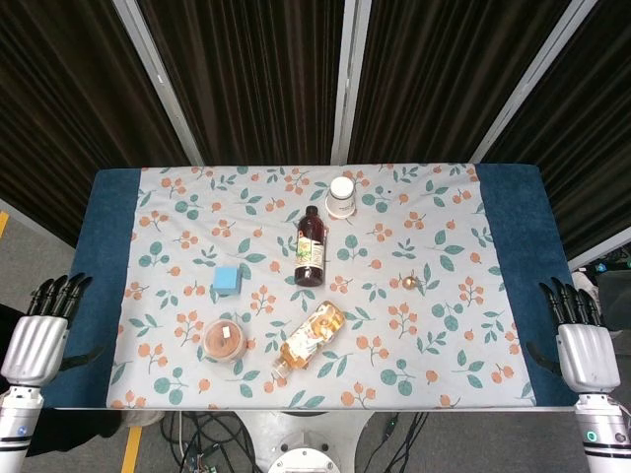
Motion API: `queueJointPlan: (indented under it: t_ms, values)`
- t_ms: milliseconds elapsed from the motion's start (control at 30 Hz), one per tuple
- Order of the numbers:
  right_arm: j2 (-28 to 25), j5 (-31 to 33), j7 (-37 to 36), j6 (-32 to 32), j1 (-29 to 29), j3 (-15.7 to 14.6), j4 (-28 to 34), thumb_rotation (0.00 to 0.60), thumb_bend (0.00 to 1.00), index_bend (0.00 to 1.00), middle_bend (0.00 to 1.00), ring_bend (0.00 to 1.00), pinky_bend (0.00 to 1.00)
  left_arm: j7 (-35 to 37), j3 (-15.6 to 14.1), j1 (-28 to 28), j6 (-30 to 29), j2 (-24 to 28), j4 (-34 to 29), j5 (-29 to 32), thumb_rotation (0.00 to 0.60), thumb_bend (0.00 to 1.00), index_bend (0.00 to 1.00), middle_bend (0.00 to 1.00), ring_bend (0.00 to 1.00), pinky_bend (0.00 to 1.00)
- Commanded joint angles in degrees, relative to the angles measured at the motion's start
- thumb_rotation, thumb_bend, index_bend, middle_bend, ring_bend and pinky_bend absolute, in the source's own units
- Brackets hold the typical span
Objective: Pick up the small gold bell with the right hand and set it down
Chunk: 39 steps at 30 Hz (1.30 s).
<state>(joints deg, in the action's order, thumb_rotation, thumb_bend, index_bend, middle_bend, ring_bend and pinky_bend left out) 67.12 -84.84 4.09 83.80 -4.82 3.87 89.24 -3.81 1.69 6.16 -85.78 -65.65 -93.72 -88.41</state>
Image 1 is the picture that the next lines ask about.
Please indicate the blue cube block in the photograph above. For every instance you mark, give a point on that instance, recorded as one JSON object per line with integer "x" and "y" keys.
{"x": 226, "y": 281}

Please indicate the dark juice bottle with label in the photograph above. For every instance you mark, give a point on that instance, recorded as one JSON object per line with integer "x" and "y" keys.
{"x": 310, "y": 246}

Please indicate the white paper cup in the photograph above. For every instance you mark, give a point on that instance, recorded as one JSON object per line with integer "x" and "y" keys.
{"x": 341, "y": 199}

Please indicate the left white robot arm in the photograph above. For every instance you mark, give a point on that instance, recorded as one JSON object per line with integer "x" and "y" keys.
{"x": 17, "y": 424}

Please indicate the round clear container brown contents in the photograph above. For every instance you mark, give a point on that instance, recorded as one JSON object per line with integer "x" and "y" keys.
{"x": 223, "y": 341}

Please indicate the clear amber liquid bottle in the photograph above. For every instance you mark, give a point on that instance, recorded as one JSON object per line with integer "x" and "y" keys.
{"x": 310, "y": 337}

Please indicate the blue table mat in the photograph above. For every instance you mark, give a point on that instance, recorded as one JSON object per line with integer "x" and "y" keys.
{"x": 103, "y": 222}

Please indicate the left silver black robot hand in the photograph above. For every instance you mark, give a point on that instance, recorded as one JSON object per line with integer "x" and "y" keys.
{"x": 34, "y": 350}

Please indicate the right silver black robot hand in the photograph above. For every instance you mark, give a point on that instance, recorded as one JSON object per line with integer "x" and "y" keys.
{"x": 586, "y": 355}

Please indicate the grey metal frame post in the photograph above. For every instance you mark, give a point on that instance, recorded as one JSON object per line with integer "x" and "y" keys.
{"x": 158, "y": 84}
{"x": 532, "y": 84}
{"x": 350, "y": 79}

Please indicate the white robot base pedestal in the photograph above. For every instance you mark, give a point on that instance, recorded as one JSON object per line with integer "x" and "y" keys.
{"x": 305, "y": 438}

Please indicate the dark pleated curtain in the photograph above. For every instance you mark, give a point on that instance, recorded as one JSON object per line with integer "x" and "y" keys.
{"x": 64, "y": 98}
{"x": 443, "y": 74}
{"x": 246, "y": 74}
{"x": 591, "y": 148}

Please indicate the floral print tablecloth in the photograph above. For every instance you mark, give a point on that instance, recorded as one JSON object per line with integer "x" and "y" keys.
{"x": 197, "y": 236}

